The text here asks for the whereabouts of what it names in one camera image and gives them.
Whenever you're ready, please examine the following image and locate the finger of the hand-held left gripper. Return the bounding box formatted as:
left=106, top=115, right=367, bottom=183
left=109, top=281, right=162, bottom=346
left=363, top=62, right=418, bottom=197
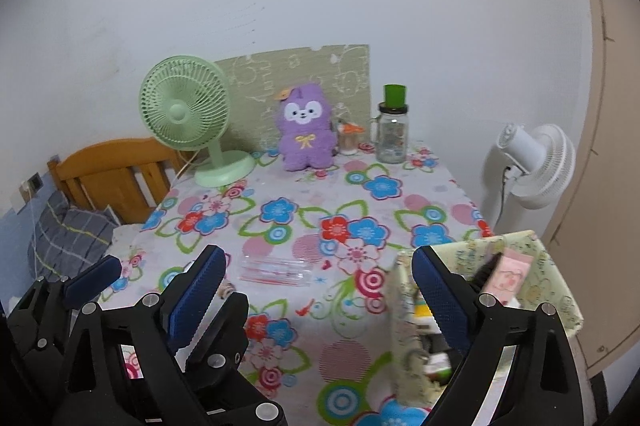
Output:
left=7, top=255, right=123, bottom=407
left=182, top=292, right=287, bottom=426

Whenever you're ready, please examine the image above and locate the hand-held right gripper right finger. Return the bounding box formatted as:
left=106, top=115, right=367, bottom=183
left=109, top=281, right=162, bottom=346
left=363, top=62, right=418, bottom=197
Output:
left=411, top=246, right=591, bottom=426

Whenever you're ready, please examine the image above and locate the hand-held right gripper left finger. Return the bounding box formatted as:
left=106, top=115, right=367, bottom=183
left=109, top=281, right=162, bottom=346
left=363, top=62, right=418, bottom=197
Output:
left=49, top=245, right=228, bottom=426

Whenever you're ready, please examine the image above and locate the pink package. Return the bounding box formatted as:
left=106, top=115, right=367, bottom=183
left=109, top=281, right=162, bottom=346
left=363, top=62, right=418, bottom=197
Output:
left=482, top=247, right=535, bottom=307

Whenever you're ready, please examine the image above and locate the yellow patterned storage box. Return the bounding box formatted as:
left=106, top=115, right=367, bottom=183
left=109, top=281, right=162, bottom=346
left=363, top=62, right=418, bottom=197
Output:
left=389, top=230, right=585, bottom=412

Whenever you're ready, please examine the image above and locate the grey plaid pillow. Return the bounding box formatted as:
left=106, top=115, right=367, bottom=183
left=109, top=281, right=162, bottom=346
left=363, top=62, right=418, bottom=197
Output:
left=27, top=191, right=118, bottom=279

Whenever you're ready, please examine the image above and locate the floral tablecloth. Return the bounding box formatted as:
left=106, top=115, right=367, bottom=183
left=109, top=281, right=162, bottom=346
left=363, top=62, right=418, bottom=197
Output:
left=97, top=141, right=496, bottom=426

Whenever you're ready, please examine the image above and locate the clear plastic pack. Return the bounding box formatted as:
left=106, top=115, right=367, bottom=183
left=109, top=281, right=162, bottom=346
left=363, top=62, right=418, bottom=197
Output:
left=239, top=256, right=315, bottom=289

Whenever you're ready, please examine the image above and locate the glass jar with green lid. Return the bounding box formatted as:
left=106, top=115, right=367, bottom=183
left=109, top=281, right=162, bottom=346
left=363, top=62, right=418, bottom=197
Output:
left=370, top=84, right=412, bottom=164

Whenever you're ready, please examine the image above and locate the white standing fan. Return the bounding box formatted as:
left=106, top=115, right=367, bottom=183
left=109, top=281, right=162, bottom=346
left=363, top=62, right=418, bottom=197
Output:
left=481, top=122, right=577, bottom=232

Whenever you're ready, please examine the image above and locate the small jar with orange lid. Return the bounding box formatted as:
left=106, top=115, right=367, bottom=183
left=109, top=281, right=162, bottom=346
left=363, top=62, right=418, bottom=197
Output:
left=338, top=120, right=362, bottom=157

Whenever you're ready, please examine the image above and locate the green desk fan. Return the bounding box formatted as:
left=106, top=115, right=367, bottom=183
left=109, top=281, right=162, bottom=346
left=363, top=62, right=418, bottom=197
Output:
left=138, top=55, right=257, bottom=188

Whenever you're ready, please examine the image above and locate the purple plush toy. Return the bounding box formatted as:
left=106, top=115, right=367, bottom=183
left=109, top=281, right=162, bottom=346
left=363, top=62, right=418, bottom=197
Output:
left=276, top=83, right=335, bottom=172

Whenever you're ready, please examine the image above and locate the beige door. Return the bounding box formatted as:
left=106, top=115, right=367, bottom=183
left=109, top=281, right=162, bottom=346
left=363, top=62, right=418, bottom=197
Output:
left=542, top=0, right=640, bottom=379

